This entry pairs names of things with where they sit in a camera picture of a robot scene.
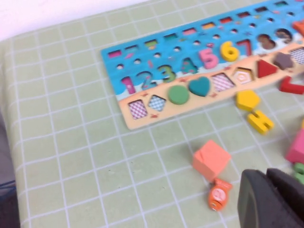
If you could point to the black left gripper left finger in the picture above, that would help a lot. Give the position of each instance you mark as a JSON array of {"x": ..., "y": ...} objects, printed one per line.
[{"x": 256, "y": 204}]

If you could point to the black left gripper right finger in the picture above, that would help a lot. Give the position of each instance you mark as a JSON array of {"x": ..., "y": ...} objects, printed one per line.
[{"x": 292, "y": 194}]

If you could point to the yellow number six piece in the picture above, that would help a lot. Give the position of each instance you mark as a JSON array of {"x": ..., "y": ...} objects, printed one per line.
[{"x": 229, "y": 51}]

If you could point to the green number piece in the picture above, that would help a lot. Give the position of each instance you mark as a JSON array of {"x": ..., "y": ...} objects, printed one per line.
[{"x": 299, "y": 172}]

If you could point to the orange fish piece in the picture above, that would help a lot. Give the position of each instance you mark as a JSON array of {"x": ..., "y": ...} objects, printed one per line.
[{"x": 219, "y": 194}]

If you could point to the yellow equals sign piece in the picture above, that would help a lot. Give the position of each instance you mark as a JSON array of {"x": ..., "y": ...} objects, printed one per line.
[{"x": 260, "y": 122}]

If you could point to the red number seven piece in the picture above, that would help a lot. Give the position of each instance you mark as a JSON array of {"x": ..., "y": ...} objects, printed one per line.
[{"x": 288, "y": 88}]

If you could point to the pink number five piece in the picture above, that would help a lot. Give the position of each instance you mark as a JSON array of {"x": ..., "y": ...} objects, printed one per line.
[{"x": 209, "y": 59}]

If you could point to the orange number ten piece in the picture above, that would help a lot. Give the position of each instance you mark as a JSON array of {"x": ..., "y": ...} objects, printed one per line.
[{"x": 299, "y": 27}]

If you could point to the blue wooden number puzzle board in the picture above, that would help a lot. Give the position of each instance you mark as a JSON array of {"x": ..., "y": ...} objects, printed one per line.
[{"x": 166, "y": 59}]

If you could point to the pink diamond block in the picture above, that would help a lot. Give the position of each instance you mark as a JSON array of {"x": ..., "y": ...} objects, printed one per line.
[{"x": 297, "y": 147}]

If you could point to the salmon orange block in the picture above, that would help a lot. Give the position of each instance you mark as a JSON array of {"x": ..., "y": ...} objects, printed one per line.
[{"x": 211, "y": 159}]

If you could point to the yellow pentagon block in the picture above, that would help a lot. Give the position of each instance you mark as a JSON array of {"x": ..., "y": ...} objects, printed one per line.
[{"x": 248, "y": 101}]

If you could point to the red triangle block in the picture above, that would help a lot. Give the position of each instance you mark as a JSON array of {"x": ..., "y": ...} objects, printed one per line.
[{"x": 266, "y": 69}]

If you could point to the teal heart block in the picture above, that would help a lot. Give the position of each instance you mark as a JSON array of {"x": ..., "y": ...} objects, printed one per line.
[{"x": 200, "y": 86}]

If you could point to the green circle block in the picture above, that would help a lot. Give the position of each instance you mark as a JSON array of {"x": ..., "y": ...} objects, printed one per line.
[{"x": 178, "y": 95}]

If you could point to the brown star block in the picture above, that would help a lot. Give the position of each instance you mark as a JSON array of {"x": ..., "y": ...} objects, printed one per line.
[{"x": 283, "y": 60}]

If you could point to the green checked table mat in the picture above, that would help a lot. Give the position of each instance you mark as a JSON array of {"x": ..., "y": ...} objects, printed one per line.
[{"x": 71, "y": 154}]

